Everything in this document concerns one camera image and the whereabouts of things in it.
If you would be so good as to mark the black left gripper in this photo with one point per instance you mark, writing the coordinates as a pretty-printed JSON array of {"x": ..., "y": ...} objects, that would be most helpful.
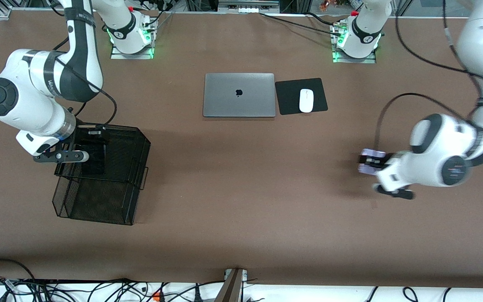
[{"x": 385, "y": 160}]

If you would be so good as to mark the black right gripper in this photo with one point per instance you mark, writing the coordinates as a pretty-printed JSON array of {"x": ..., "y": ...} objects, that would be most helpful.
[{"x": 85, "y": 135}]

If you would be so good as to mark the lavender flip phone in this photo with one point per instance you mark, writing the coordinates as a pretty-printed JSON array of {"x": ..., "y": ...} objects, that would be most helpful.
[{"x": 367, "y": 170}]

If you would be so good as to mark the long black smartphone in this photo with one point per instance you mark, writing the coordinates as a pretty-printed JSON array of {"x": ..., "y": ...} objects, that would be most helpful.
[{"x": 94, "y": 163}]

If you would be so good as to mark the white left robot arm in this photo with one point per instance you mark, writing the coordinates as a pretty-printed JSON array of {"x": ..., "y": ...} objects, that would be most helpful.
[{"x": 438, "y": 151}]

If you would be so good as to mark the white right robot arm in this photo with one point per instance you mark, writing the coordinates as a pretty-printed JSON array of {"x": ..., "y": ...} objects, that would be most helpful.
[{"x": 27, "y": 105}]

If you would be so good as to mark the black two-tier mesh tray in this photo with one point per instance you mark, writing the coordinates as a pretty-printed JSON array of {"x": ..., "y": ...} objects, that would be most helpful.
[{"x": 99, "y": 201}]

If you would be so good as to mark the white computer mouse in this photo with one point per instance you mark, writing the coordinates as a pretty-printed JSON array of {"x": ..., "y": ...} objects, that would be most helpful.
[{"x": 306, "y": 100}]

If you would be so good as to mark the black mouse pad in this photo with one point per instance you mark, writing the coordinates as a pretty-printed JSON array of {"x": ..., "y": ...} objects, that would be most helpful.
[{"x": 287, "y": 96}]

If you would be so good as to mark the silver closed laptop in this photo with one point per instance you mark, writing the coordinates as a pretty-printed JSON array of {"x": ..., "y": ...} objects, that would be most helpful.
[{"x": 239, "y": 95}]

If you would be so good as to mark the silver power strip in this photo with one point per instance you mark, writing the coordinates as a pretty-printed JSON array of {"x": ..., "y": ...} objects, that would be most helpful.
[{"x": 247, "y": 8}]

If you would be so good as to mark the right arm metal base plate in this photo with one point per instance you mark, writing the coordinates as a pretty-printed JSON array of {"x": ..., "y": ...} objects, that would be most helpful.
[{"x": 118, "y": 55}]

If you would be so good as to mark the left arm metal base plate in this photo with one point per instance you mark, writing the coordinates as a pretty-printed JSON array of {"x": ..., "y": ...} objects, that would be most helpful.
[{"x": 342, "y": 61}]

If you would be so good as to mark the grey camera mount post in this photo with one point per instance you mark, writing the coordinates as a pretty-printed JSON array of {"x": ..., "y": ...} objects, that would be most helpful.
[{"x": 231, "y": 289}]

